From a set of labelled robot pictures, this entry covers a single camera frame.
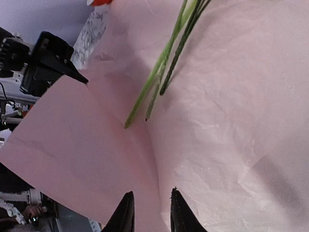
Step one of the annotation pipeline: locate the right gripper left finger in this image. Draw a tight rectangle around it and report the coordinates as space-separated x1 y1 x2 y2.
102 191 135 232

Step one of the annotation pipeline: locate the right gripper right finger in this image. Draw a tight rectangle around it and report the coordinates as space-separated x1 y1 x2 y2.
170 188 207 232

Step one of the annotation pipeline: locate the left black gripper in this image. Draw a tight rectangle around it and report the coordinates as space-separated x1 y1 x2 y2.
0 28 88 94

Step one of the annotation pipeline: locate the pink wrapping paper sheet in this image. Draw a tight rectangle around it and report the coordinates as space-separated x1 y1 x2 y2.
0 0 309 232

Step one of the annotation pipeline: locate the white rose fake flower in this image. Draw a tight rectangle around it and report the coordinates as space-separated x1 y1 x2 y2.
145 55 169 121

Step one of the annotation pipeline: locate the orange fake flower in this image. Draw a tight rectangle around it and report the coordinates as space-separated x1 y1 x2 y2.
124 0 197 129

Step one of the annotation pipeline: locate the lilac fake flower sprig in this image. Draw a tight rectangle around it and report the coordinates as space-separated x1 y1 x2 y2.
160 0 211 96

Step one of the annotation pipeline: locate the red and white bowl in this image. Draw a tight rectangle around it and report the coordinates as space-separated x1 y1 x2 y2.
86 0 112 7

